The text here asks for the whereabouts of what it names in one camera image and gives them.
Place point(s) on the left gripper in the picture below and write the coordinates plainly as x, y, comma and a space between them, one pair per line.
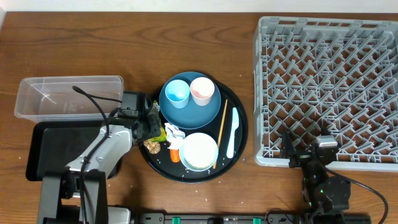
155, 119

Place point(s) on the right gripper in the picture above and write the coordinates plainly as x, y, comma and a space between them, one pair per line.
288, 150

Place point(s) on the green snack wrapper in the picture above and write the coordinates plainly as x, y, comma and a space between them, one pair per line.
162, 136

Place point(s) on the dried brown mushroom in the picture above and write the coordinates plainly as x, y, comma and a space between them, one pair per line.
152, 147

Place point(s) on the white tissue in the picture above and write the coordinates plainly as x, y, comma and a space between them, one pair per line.
175, 136

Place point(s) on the orange carrot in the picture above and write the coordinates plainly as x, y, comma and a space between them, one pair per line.
174, 155

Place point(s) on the light blue rice bowl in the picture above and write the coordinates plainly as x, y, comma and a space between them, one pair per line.
198, 152

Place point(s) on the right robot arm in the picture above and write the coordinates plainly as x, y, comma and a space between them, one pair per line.
326, 195

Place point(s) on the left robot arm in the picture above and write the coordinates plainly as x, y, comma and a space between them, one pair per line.
77, 193

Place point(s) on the grey dishwasher rack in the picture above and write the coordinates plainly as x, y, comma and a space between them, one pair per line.
338, 74

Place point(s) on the light blue cup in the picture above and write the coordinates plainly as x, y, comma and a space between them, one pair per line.
178, 93

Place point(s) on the dark blue plate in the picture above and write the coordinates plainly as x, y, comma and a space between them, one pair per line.
192, 116

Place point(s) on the pink cup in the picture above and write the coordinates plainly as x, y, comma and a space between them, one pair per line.
202, 90

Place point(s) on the white plastic knife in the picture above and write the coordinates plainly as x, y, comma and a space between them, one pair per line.
234, 126

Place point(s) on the round black serving tray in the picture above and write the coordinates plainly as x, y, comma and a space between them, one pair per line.
162, 163

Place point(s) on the wooden chopstick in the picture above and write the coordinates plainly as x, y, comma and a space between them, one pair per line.
221, 128

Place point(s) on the black rectangular tray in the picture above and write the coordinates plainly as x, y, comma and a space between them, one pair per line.
56, 143

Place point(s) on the clear plastic bin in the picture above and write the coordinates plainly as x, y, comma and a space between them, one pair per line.
53, 98

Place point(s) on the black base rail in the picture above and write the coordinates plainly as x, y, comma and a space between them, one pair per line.
272, 217

